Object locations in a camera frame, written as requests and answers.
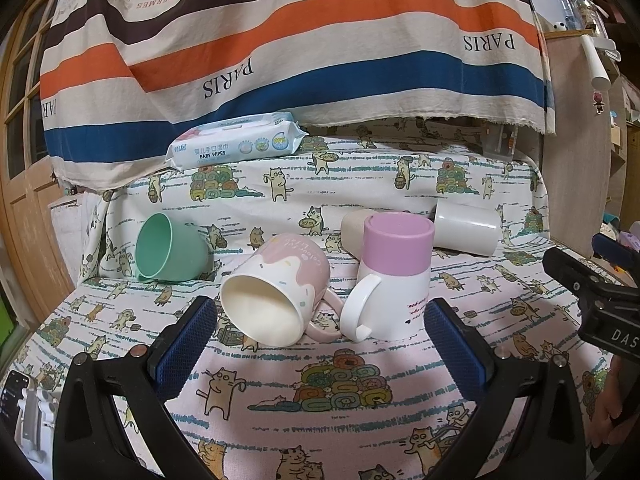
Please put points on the white roller on shelf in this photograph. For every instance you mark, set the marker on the white roller on shelf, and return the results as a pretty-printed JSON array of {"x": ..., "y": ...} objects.
[{"x": 595, "y": 60}]

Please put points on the mint green cup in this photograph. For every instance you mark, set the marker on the mint green cup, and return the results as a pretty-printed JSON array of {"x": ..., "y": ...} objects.
[{"x": 169, "y": 251}]

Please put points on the white plastic cup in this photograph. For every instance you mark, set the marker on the white plastic cup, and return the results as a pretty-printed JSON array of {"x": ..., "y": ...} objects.
[{"x": 464, "y": 228}]

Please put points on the baby wipes pack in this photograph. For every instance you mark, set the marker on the baby wipes pack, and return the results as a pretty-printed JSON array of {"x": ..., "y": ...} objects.
[{"x": 235, "y": 140}]

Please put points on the wooden shelf unit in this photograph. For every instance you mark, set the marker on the wooden shelf unit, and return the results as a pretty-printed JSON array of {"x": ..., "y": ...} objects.
[{"x": 591, "y": 165}]

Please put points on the pink white ceramic mug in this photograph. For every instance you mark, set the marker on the pink white ceramic mug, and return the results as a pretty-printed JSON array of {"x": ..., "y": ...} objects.
[{"x": 273, "y": 296}]

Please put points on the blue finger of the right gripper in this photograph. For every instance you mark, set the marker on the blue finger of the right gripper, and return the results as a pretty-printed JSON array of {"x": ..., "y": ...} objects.
[{"x": 615, "y": 253}]

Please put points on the wooden door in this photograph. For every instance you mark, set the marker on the wooden door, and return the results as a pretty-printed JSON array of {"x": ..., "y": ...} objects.
[{"x": 38, "y": 279}]

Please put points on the clear glass bottle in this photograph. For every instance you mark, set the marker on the clear glass bottle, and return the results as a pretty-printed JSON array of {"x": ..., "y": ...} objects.
[{"x": 591, "y": 17}]

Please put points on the striped Paris fabric sheet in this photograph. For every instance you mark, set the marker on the striped Paris fabric sheet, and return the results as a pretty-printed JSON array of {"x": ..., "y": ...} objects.
[{"x": 121, "y": 79}]

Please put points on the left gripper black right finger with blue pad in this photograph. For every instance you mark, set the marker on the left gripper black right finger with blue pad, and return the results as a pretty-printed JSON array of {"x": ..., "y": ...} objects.
[{"x": 527, "y": 423}]

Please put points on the beige small cup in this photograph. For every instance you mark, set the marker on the beige small cup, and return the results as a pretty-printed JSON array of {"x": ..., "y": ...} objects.
[{"x": 352, "y": 227}]

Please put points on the white mug pink base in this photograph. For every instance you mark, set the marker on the white mug pink base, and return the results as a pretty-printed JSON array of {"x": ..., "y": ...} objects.
[{"x": 393, "y": 280}]

